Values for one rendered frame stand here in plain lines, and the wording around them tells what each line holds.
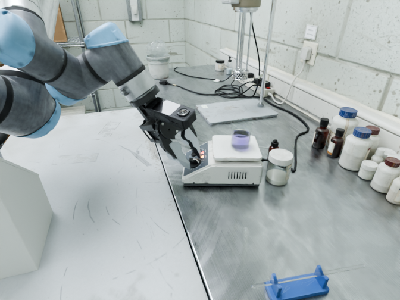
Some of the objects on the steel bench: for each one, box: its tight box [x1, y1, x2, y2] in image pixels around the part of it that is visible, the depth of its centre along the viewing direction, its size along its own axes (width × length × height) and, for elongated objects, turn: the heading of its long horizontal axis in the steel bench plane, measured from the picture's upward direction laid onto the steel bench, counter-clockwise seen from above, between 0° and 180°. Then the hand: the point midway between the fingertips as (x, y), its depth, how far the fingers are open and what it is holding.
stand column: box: [257, 0, 276, 107], centre depth 95 cm, size 3×3×70 cm
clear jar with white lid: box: [265, 149, 293, 186], centre depth 67 cm, size 6×6×8 cm
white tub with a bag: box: [145, 40, 170, 79], centre depth 153 cm, size 14×14×21 cm
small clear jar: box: [358, 160, 379, 180], centre depth 69 cm, size 4×4×4 cm
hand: (194, 159), depth 65 cm, fingers open, 3 cm apart
